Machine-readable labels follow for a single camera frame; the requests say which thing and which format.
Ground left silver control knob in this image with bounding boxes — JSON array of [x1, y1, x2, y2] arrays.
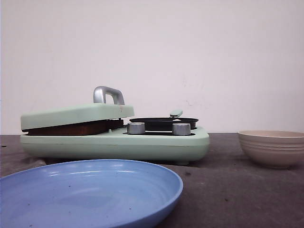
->
[[127, 122, 145, 135]]

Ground black round frying pan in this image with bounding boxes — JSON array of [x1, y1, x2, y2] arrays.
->
[[130, 109, 199, 131]]

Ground white bread slice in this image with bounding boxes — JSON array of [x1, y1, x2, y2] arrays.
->
[[22, 119, 124, 136]]

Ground silver control knob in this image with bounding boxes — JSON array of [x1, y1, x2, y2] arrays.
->
[[127, 122, 145, 135], [172, 123, 191, 136]]

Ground mint green breakfast maker base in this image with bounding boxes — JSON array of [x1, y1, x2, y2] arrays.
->
[[20, 127, 209, 164]]

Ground beige ribbed ceramic bowl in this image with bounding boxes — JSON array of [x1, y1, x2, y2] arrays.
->
[[238, 130, 304, 168]]

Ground blue plastic plate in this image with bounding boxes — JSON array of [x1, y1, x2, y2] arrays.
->
[[0, 160, 183, 228]]

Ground right silver control knob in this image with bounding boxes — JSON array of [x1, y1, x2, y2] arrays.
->
[[172, 123, 191, 136]]

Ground breakfast maker hinged lid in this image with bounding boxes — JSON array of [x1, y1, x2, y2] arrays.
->
[[20, 86, 134, 132]]

